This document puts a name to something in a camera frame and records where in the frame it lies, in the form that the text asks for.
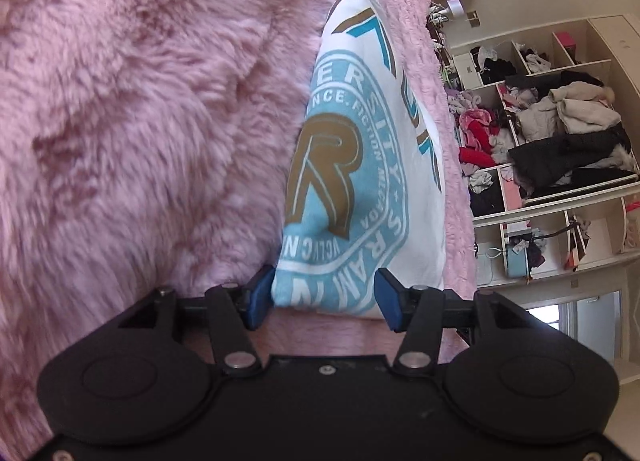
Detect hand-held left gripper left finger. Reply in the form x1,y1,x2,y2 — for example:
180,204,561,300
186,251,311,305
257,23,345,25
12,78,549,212
116,264,276,376

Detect white printed t-shirt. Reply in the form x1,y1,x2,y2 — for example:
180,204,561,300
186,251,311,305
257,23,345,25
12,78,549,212
270,0,447,318

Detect cream open wardrobe shelves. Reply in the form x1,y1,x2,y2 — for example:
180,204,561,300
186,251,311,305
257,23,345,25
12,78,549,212
449,14,640,292

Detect beige garment pile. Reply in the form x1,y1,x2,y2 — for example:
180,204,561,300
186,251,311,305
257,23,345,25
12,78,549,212
516,81,623,143

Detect red garment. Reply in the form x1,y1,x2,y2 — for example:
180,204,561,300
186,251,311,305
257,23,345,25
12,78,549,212
457,145,497,168

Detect white door frame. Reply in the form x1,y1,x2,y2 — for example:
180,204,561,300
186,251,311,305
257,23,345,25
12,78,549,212
520,289,630,382

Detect pink fluffy blanket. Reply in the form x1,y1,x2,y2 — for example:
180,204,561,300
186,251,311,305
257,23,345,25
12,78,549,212
0,0,478,459

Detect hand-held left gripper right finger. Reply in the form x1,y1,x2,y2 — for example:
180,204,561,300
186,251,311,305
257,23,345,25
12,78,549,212
373,267,529,371

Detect light blue box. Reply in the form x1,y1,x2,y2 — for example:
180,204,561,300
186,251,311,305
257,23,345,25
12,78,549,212
505,242,532,279

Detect black jacket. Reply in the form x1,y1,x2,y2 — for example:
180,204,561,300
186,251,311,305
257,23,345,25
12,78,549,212
507,127,635,194

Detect pink garment pile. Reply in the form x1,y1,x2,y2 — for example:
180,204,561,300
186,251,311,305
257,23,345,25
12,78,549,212
456,108,503,152

